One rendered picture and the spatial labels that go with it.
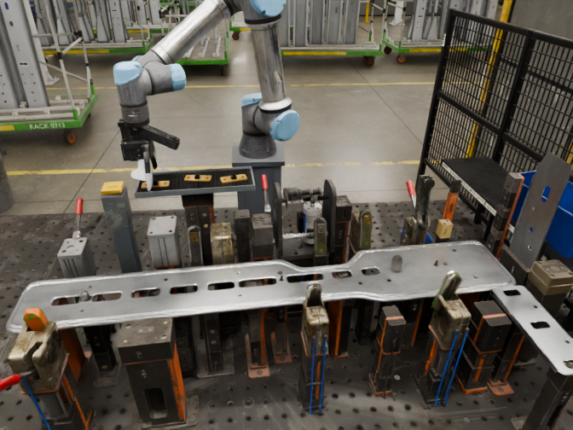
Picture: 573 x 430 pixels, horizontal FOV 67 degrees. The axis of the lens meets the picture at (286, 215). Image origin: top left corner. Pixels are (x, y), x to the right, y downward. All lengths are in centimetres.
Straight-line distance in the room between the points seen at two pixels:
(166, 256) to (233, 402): 46
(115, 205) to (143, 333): 50
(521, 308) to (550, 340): 11
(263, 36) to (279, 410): 111
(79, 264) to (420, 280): 98
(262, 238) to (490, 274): 68
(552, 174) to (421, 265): 42
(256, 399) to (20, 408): 66
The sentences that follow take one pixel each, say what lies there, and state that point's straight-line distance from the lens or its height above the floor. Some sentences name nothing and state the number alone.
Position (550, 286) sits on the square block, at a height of 103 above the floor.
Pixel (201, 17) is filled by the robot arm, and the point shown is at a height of 161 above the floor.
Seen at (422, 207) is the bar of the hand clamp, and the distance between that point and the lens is 141.
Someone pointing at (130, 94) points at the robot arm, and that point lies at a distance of 128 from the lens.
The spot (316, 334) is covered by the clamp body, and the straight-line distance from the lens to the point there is 109.
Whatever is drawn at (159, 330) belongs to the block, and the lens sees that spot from 110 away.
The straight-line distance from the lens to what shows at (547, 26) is 358.
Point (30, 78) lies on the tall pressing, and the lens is 538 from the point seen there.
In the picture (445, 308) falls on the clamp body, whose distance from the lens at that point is 117.
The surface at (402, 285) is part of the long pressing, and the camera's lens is 126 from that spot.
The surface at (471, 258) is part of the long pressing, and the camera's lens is 143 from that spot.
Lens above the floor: 181
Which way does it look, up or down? 32 degrees down
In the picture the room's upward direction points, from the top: 1 degrees clockwise
